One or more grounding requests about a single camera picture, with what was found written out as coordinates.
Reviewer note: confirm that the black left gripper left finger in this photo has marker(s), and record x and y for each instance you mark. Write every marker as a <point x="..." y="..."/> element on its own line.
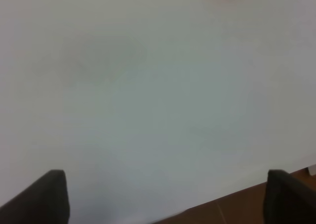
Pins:
<point x="45" y="201"/>

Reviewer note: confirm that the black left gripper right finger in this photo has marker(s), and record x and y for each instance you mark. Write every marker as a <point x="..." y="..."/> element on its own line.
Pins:
<point x="287" y="200"/>

